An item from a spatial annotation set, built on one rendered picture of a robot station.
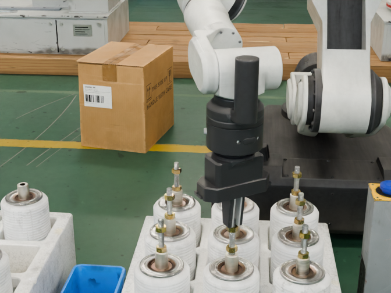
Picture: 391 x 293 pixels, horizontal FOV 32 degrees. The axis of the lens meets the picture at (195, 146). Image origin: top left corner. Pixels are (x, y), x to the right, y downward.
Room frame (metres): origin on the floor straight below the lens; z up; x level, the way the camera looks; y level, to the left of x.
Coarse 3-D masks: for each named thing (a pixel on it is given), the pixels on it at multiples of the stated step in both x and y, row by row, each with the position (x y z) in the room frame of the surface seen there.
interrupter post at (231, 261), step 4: (228, 252) 0.98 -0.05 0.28; (236, 252) 0.98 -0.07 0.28; (228, 256) 0.97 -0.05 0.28; (232, 256) 0.97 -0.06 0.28; (236, 256) 0.97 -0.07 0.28; (228, 260) 0.97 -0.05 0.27; (232, 260) 0.96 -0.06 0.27; (236, 260) 0.97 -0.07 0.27; (228, 264) 0.97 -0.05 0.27; (232, 264) 0.96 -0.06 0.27; (236, 264) 0.97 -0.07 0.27; (228, 268) 0.97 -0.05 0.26; (232, 268) 0.96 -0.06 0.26; (236, 268) 0.97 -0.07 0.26; (232, 272) 0.96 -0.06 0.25
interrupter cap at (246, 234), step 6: (216, 228) 1.11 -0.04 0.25; (222, 228) 1.11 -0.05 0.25; (240, 228) 1.11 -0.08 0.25; (246, 228) 1.11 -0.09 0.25; (216, 234) 1.09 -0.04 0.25; (222, 234) 1.09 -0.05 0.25; (240, 234) 1.09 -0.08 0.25; (246, 234) 1.09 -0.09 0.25; (252, 234) 1.09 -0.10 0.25; (222, 240) 1.06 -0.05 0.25; (228, 240) 1.07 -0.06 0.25; (240, 240) 1.07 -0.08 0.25; (246, 240) 1.06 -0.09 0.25
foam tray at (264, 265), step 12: (144, 228) 1.24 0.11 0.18; (204, 228) 1.24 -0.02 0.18; (264, 228) 1.24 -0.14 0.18; (324, 228) 1.24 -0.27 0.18; (204, 240) 1.19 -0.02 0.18; (264, 240) 1.19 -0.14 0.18; (324, 240) 1.19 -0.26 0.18; (144, 252) 1.15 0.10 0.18; (204, 252) 1.15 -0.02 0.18; (264, 252) 1.15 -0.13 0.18; (324, 252) 1.15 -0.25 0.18; (132, 264) 1.10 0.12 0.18; (204, 264) 1.10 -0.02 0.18; (264, 264) 1.10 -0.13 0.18; (324, 264) 1.10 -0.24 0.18; (132, 276) 1.06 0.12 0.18; (264, 276) 1.06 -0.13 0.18; (336, 276) 1.06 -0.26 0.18; (132, 288) 1.02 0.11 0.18; (192, 288) 1.03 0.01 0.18; (264, 288) 1.02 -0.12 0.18; (336, 288) 1.02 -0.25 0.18
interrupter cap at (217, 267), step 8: (224, 256) 1.01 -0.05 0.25; (216, 264) 0.99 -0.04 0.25; (224, 264) 0.99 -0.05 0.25; (240, 264) 0.99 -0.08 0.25; (248, 264) 0.99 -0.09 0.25; (216, 272) 0.96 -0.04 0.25; (224, 272) 0.97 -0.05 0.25; (240, 272) 0.96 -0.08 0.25; (248, 272) 0.96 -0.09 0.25; (224, 280) 0.94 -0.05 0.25; (232, 280) 0.94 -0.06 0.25; (240, 280) 0.94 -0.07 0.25
